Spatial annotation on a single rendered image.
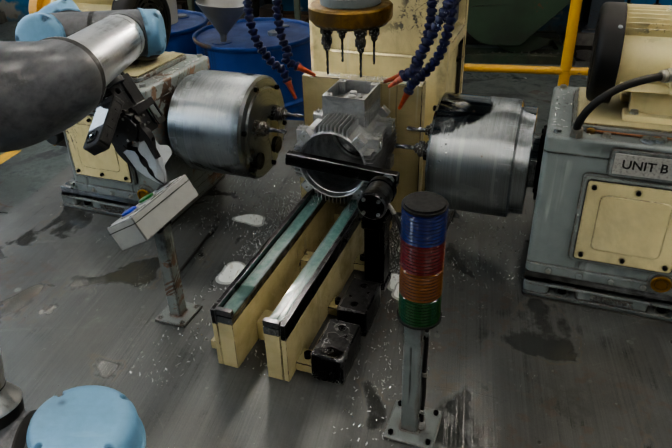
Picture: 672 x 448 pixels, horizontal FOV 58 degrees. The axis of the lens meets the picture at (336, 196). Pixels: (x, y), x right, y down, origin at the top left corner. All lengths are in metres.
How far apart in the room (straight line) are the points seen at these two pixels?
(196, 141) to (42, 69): 0.78
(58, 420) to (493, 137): 0.87
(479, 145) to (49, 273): 0.99
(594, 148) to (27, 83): 0.90
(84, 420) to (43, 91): 0.37
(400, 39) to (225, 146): 0.50
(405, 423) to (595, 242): 0.50
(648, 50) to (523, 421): 0.66
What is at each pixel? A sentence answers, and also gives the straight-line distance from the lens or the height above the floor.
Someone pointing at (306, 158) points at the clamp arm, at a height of 1.04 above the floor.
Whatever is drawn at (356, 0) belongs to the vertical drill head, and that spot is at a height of 1.35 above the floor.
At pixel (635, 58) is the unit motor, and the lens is 1.20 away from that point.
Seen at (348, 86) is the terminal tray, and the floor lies 1.13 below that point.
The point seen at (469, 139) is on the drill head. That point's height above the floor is 1.12.
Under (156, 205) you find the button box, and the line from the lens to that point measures 1.13.
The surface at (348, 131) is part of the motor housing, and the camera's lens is 1.29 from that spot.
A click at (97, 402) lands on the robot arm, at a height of 1.05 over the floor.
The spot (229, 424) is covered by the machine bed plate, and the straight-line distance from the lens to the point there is 1.08.
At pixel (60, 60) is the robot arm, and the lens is 0.72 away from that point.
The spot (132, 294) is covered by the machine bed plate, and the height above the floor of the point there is 0.80.
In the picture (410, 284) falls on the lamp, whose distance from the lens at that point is 0.83.
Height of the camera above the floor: 1.61
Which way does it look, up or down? 29 degrees down
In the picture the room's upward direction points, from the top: 2 degrees counter-clockwise
